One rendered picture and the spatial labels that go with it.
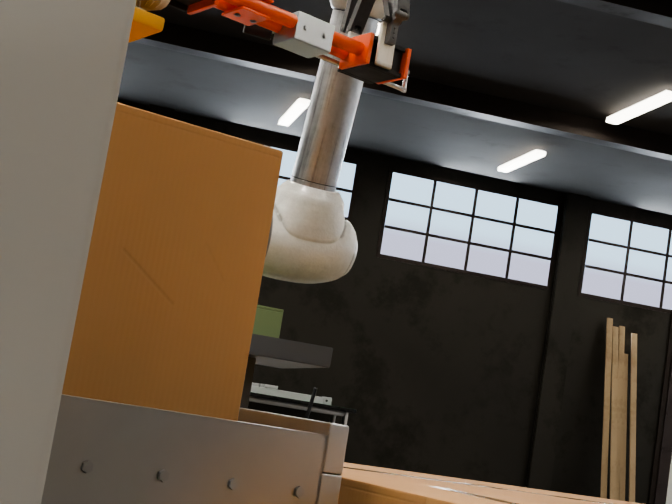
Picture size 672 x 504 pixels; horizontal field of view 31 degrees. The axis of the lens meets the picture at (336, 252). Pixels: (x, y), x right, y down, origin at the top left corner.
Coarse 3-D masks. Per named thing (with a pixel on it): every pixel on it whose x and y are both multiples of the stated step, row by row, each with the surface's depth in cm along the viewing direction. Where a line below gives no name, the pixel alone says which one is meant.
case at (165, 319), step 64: (128, 128) 149; (192, 128) 153; (128, 192) 148; (192, 192) 153; (256, 192) 158; (128, 256) 148; (192, 256) 153; (256, 256) 158; (128, 320) 148; (192, 320) 153; (64, 384) 143; (128, 384) 148; (192, 384) 152
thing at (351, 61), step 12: (360, 36) 193; (372, 36) 191; (372, 48) 192; (396, 48) 194; (408, 48) 195; (348, 60) 194; (360, 60) 191; (372, 60) 192; (396, 60) 195; (408, 60) 195; (348, 72) 197; (360, 72) 196; (372, 72) 194; (384, 72) 193; (396, 72) 194
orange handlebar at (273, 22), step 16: (224, 0) 178; (240, 0) 178; (256, 0) 180; (272, 0) 181; (240, 16) 182; (256, 16) 181; (272, 16) 182; (288, 16) 183; (336, 32) 189; (336, 48) 193; (352, 48) 190
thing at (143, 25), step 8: (136, 8) 156; (136, 16) 156; (144, 16) 157; (152, 16) 157; (136, 24) 157; (144, 24) 157; (152, 24) 157; (160, 24) 158; (136, 32) 160; (144, 32) 160; (152, 32) 159
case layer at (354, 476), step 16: (352, 464) 210; (352, 480) 157; (368, 480) 160; (384, 480) 168; (400, 480) 176; (416, 480) 186; (432, 480) 196; (448, 480) 208; (464, 480) 221; (352, 496) 156; (368, 496) 153; (384, 496) 151; (400, 496) 148; (416, 496) 146; (432, 496) 145; (448, 496) 152; (464, 496) 159; (480, 496) 166; (496, 496) 175; (512, 496) 184; (528, 496) 194; (544, 496) 206; (560, 496) 219; (576, 496) 233
